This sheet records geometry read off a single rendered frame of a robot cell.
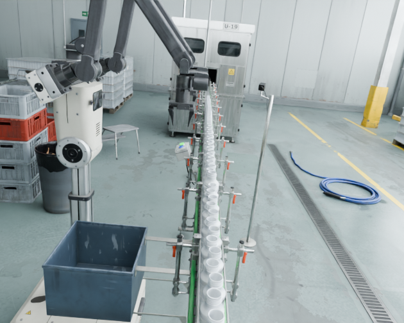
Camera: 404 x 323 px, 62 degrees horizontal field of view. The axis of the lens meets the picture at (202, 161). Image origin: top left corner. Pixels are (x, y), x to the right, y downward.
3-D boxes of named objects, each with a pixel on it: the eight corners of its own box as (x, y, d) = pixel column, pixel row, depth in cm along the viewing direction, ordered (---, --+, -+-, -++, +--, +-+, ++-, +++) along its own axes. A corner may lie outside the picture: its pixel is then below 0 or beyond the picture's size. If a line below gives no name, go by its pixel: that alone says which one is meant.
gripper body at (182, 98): (193, 109, 133) (195, 90, 131) (168, 106, 133) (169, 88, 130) (194, 106, 139) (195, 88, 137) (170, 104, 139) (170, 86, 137)
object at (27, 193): (32, 204, 344) (30, 184, 337) (-10, 202, 340) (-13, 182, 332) (52, 181, 401) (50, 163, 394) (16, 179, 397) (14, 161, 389)
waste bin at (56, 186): (76, 218, 325) (74, 156, 304) (29, 214, 325) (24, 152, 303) (92, 198, 368) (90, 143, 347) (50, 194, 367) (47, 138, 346)
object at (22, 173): (30, 184, 337) (29, 163, 330) (-13, 182, 332) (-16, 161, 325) (50, 163, 394) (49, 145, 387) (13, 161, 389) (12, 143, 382)
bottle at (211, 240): (195, 286, 104) (200, 241, 99) (199, 275, 110) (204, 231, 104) (214, 291, 103) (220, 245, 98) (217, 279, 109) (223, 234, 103)
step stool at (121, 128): (115, 144, 559) (115, 120, 545) (140, 153, 525) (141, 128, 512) (91, 149, 523) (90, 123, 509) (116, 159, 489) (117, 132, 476)
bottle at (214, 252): (217, 305, 98) (224, 257, 92) (197, 301, 99) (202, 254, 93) (220, 291, 103) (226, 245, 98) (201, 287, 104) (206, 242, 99)
